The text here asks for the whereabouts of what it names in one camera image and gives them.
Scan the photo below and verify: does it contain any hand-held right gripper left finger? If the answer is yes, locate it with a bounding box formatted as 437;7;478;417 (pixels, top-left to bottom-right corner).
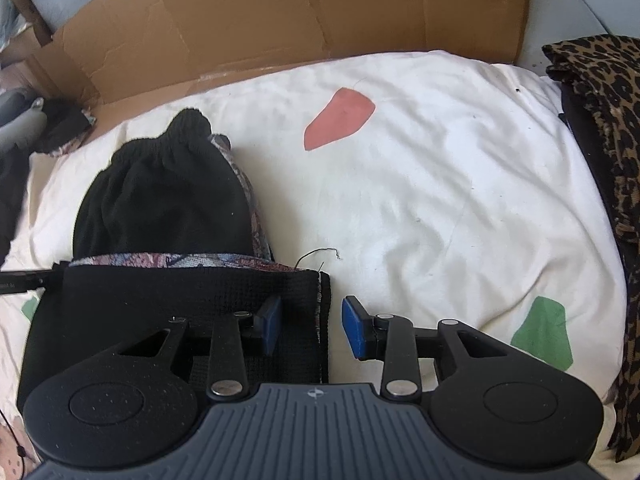
120;294;283;402

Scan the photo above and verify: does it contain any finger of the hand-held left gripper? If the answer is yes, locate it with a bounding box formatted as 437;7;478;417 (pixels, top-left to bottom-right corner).
0;268;64;294

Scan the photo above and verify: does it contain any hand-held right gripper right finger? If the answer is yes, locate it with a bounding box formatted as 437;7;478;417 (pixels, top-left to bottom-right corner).
341;296;512;402

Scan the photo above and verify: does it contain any black knit bear print jacket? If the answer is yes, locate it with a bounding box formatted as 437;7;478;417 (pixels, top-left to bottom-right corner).
17;107;332;411

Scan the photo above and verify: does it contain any black loose thread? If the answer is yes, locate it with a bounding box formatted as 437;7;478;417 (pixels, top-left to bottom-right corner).
295;247;344;274

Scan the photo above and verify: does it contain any white printed bed sheet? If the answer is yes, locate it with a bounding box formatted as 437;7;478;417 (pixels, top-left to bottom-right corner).
0;50;629;462

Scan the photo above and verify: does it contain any grey neck pillow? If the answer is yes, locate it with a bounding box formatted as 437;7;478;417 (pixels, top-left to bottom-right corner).
0;87;49;152

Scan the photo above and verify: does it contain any black folded garment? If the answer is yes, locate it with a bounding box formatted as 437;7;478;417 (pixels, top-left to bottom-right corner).
557;82;622;242

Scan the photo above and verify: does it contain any flattened cardboard box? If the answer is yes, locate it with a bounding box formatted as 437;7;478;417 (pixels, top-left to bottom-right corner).
7;0;536;112

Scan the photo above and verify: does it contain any leopard print cloth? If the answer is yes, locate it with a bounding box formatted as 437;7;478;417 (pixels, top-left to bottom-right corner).
542;35;640;464

